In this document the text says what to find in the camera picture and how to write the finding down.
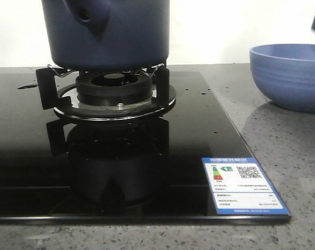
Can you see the blue ribbed bowl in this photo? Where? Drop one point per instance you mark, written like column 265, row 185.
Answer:
column 285, row 73

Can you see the dark blue cooking pot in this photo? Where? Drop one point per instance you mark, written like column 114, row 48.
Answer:
column 107, row 35

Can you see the right burner with pot support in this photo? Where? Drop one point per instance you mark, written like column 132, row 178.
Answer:
column 108, row 96

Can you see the blue energy efficiency label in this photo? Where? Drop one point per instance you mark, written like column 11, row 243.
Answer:
column 239, row 186

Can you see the black glass gas stove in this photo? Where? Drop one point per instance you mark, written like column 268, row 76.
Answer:
column 150, row 171

